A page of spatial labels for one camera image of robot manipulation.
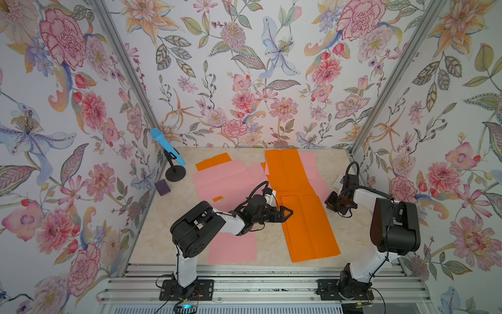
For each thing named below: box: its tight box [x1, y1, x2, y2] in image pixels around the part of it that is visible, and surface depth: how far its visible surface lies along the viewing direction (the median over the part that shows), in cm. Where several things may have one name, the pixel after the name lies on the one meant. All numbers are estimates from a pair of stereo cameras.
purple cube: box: [154, 178, 172, 197], surface depth 101 cm
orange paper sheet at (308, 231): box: [281, 194, 342, 263], surface depth 90 cm
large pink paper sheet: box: [207, 231, 258, 265], surface depth 85 cm
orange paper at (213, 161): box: [194, 152, 233, 172], surface depth 120 cm
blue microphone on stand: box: [149, 127, 187, 182], surface depth 100 cm
